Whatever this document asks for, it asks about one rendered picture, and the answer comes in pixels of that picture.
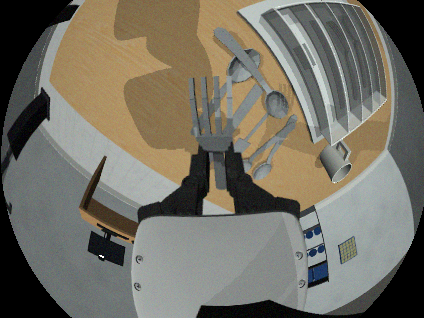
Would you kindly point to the white mug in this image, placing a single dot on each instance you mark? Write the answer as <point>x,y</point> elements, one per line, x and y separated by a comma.
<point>334,159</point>

